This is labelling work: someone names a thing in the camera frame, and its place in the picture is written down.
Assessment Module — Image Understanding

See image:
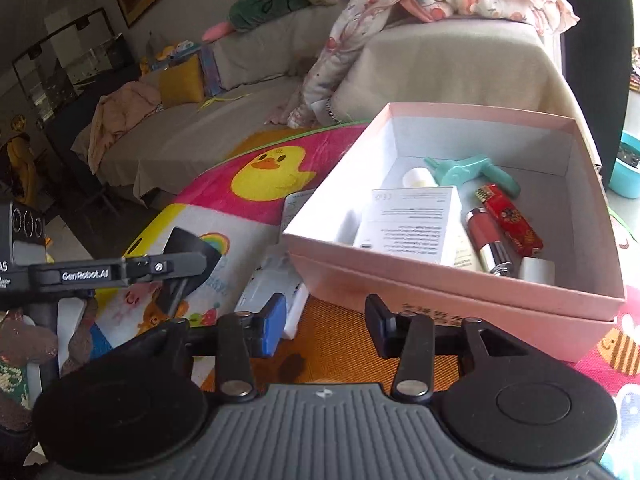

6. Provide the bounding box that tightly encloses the white printed carton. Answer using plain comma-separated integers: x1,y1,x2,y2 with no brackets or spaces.
354,186,462,266

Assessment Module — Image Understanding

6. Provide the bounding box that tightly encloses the red lipstick tube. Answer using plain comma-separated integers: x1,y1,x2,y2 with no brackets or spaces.
466,207,514,278

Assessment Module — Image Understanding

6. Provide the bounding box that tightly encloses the cream lotion tube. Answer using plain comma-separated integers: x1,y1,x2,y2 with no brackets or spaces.
401,167,438,188

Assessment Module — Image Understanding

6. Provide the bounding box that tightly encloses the teal plastic toy tool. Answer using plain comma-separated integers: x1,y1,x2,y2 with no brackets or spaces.
424,155,521,198

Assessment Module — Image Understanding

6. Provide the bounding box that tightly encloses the black cone with orange figurine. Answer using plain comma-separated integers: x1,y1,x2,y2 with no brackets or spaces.
152,228,221,318

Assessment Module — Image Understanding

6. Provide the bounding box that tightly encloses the colourful cartoon play mat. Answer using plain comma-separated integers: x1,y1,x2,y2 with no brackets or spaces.
60,122,640,480

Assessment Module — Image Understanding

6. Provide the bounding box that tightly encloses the pink cardboard box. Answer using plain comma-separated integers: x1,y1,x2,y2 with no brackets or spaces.
281,101,628,364

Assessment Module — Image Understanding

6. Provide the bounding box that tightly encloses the peach cloth on sofa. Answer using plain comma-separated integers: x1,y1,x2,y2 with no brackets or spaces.
87,81,160,174

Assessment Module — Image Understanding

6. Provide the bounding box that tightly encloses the yellow cushion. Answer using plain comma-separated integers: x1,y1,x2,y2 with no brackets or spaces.
158,54,205,108

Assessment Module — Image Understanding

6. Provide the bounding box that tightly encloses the beige covered sofa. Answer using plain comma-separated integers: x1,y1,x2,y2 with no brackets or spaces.
96,8,582,200

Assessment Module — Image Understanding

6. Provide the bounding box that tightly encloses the teal basin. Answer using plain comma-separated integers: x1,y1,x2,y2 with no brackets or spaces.
608,132,640,200

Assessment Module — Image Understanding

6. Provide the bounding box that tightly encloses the green plush toy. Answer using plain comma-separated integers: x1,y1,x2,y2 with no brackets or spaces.
202,0,310,44

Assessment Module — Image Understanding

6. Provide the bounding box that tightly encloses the pink floral blanket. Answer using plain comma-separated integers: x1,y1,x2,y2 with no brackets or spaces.
269,0,579,129

